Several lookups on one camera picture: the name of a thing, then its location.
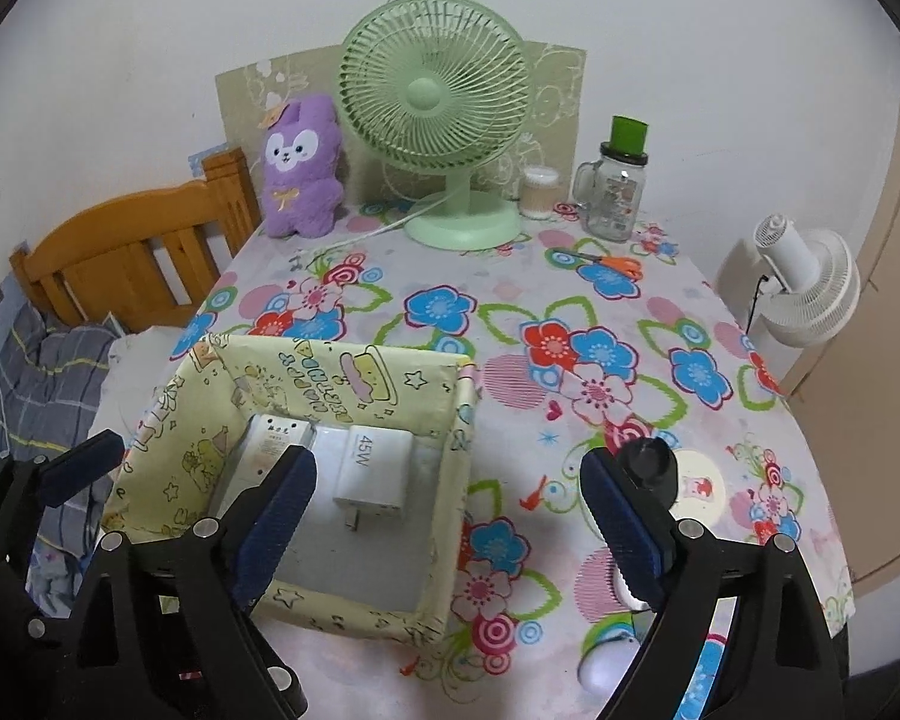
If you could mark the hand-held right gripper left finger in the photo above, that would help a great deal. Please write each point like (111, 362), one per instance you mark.
(276, 521)

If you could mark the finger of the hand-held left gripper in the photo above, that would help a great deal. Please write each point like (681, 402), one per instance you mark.
(82, 465)

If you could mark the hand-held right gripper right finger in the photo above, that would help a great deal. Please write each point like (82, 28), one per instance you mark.
(624, 532)

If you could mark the black knob mount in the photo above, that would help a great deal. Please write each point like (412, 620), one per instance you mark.
(651, 465)

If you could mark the lavender round item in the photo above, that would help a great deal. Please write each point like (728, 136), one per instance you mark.
(604, 664)

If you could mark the yellow printed storage box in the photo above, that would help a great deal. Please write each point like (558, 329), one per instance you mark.
(390, 390)

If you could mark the small white plastic item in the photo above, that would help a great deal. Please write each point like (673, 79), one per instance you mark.
(631, 594)

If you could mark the white round disc with picture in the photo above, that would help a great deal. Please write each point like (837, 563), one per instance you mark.
(701, 491)

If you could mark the white power adapter block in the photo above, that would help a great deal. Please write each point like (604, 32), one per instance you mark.
(327, 444)

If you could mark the grey plaid bedding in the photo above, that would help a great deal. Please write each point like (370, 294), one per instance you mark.
(52, 367)

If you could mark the white charger with prongs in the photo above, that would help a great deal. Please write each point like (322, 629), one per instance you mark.
(371, 474)

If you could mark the white pillow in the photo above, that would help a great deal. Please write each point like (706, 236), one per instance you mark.
(142, 375)

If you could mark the floral tablecloth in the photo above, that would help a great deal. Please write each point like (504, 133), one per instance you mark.
(435, 360)

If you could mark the wooden bed headboard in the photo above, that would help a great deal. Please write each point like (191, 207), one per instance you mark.
(120, 232)

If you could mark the beige door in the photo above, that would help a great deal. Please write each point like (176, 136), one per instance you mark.
(870, 427)

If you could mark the white circulator fan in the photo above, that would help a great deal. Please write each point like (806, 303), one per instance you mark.
(806, 277)

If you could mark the purple plush toy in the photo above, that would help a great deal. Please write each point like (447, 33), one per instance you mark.
(300, 187)

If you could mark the blue patterned sheet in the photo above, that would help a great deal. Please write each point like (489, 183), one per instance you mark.
(206, 154)

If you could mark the glass jar with green lid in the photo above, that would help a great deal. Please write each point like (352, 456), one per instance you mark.
(611, 195)

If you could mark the cotton swab container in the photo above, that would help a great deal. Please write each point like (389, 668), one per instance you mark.
(541, 195)

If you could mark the beige floral board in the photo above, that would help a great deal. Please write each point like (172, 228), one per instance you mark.
(555, 90)

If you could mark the green desk fan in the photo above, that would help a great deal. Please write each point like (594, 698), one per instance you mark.
(427, 90)

